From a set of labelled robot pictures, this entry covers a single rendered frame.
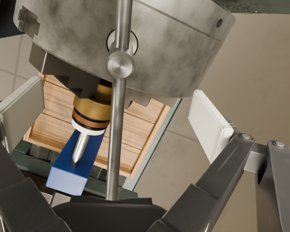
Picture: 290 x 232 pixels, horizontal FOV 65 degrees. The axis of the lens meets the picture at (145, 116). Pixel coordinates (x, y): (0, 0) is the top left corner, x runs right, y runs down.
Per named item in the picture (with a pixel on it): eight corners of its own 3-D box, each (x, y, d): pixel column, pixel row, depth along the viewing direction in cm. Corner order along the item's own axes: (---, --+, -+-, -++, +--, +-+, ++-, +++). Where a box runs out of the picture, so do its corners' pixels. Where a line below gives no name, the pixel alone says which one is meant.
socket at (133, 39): (109, 23, 26) (107, 26, 24) (137, 26, 27) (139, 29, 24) (107, 52, 28) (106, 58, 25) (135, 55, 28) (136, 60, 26)
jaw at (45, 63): (98, 26, 38) (25, 6, 28) (118, 38, 35) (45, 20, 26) (79, 85, 42) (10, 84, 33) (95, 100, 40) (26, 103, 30)
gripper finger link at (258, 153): (243, 155, 13) (291, 158, 13) (213, 115, 17) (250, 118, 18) (235, 176, 14) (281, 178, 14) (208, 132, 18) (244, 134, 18)
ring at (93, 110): (73, 76, 37) (59, 122, 41) (125, 97, 39) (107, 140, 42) (87, 64, 46) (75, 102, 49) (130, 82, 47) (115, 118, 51)
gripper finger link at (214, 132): (223, 128, 14) (234, 129, 14) (194, 89, 20) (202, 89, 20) (211, 167, 15) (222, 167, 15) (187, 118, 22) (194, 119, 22)
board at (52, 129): (51, 43, 61) (44, 45, 57) (173, 95, 66) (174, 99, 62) (29, 133, 72) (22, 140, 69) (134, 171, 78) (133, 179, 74)
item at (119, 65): (113, 29, 27) (105, 49, 16) (132, 31, 27) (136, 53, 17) (113, 48, 28) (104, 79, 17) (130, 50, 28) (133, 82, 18)
